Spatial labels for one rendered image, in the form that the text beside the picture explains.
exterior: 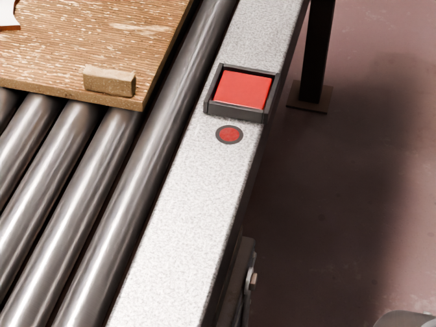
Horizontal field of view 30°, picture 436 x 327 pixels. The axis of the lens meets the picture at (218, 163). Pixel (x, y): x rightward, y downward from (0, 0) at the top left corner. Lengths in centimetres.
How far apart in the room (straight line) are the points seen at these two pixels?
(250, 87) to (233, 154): 10
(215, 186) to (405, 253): 122
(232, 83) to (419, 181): 130
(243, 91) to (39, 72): 24
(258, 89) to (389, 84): 155
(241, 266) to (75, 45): 34
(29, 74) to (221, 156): 25
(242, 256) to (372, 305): 104
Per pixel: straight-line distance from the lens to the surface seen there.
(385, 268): 199
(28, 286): 78
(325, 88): 241
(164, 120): 92
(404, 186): 218
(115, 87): 92
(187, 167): 88
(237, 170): 88
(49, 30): 104
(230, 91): 95
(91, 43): 101
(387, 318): 26
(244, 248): 91
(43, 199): 86
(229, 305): 87
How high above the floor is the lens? 154
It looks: 45 degrees down
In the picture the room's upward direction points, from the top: 2 degrees clockwise
